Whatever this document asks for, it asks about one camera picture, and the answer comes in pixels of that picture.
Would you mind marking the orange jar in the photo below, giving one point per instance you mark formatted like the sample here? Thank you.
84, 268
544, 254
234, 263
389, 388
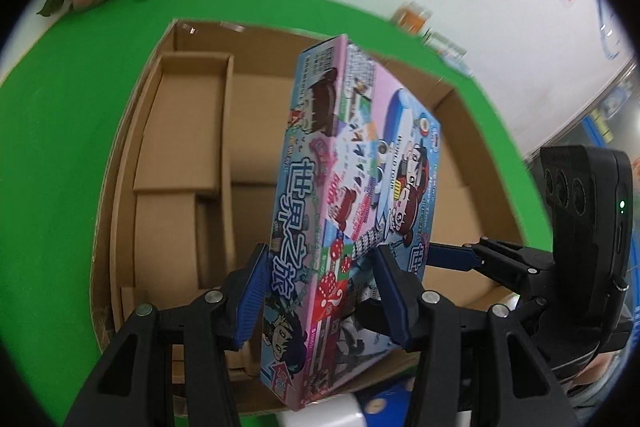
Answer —
412, 18

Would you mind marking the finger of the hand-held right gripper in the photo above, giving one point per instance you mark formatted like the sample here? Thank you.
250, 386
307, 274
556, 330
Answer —
455, 259
370, 319

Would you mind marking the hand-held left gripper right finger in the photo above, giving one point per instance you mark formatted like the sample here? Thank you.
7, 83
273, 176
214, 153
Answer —
395, 302

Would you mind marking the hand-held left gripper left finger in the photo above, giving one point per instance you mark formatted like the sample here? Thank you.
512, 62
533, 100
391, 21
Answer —
250, 302

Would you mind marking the clear acrylic holder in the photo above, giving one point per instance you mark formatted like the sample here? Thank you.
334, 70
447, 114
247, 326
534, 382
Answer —
447, 49

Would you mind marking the brown cardboard box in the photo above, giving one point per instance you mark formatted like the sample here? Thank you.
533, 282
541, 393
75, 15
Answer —
175, 132

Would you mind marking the white handheld fan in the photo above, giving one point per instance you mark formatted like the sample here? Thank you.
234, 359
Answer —
320, 412

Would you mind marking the pink cartoon board game box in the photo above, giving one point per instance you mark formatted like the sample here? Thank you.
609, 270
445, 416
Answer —
350, 157

